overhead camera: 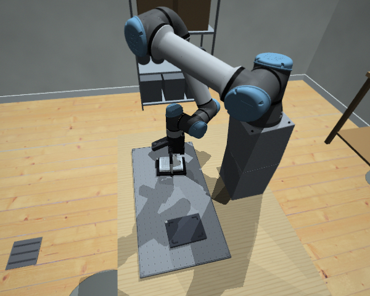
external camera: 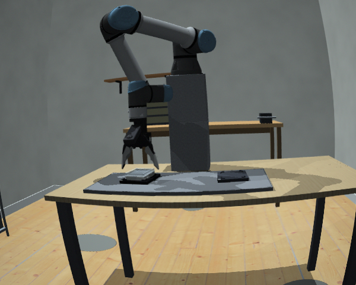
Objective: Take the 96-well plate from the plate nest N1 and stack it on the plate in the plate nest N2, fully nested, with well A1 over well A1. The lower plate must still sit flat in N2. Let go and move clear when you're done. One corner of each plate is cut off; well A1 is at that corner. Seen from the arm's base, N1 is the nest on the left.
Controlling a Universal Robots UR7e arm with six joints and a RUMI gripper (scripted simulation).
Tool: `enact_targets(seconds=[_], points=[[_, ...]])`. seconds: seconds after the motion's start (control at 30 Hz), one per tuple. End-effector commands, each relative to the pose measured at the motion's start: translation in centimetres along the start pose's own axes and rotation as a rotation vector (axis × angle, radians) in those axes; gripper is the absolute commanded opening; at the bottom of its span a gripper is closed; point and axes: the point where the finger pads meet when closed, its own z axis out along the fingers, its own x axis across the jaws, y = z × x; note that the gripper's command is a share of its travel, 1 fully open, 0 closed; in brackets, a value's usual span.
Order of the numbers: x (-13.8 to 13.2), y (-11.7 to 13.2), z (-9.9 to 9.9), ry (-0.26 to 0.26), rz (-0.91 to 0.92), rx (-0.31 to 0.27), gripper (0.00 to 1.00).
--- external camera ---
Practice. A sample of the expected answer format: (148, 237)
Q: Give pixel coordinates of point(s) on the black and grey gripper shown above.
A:
(142, 141)

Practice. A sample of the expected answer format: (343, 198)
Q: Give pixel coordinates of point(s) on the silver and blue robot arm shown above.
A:
(126, 19)

